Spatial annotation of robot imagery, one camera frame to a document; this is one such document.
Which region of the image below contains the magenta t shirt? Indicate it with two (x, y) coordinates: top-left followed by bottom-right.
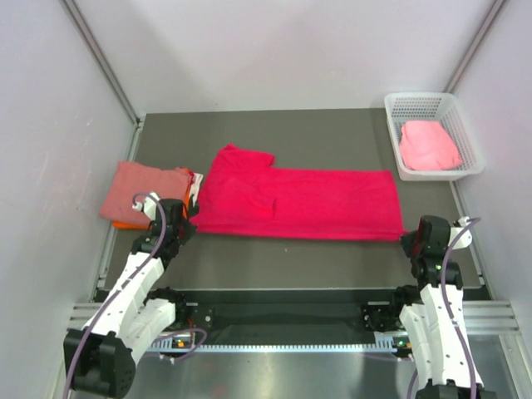
(192, 144), (405, 241)

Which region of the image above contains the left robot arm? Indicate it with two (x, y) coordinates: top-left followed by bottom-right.
(62, 192), (207, 398)

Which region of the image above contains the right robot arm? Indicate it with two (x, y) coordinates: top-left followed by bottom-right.
(387, 215), (496, 398)

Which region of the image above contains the folded orange t shirt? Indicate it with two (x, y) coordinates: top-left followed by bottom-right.
(100, 161), (199, 229)

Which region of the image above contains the folded salmon t shirt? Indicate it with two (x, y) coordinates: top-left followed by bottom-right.
(98, 160), (191, 228)

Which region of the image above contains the light pink t shirt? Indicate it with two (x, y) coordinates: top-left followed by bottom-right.
(399, 121), (463, 171)

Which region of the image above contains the white plastic basket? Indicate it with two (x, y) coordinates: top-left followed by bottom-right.
(384, 92), (485, 181)

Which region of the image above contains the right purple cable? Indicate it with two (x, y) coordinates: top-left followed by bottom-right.
(406, 216), (483, 399)

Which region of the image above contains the purple cable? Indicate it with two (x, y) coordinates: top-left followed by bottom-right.
(61, 190), (209, 399)
(406, 216), (483, 399)

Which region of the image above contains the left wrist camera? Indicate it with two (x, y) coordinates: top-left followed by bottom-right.
(132, 192), (160, 221)

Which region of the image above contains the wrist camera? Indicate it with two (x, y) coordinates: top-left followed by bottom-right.
(449, 216), (473, 250)
(132, 192), (160, 221)

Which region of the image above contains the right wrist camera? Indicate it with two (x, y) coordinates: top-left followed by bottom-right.
(449, 216), (473, 250)

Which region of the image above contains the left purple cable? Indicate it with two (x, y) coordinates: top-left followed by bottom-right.
(61, 190), (209, 399)

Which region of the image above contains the slotted grey cable duct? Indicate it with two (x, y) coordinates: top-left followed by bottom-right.
(146, 335), (411, 354)

